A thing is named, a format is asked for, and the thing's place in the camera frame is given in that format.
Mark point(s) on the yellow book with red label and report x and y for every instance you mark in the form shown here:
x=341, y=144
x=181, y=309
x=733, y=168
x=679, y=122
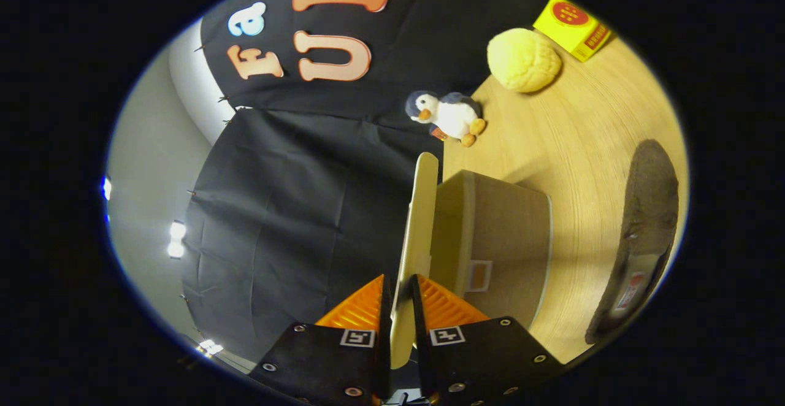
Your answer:
x=570, y=26

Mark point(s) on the penguin plush toy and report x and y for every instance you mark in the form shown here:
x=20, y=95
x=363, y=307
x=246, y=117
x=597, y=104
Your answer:
x=452, y=114

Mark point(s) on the narrow ceiling light strip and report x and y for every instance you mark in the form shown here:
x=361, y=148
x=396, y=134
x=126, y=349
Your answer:
x=210, y=347

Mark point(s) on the brown fuzzy shoe with bow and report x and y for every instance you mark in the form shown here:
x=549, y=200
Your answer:
x=644, y=216

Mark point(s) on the cream storage box lid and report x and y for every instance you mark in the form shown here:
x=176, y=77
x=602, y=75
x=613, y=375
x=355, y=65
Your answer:
x=417, y=228

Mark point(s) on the yellow bread-shaped plush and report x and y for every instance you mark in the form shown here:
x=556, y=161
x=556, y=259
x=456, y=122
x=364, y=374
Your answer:
x=522, y=59

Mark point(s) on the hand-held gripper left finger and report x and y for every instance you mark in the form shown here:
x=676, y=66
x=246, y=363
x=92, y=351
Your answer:
x=319, y=363

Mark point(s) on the wide ceiling light panel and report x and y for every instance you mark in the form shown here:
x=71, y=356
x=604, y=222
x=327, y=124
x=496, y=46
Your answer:
x=176, y=239

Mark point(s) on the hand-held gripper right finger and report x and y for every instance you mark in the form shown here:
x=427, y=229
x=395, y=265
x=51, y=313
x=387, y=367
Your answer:
x=478, y=363

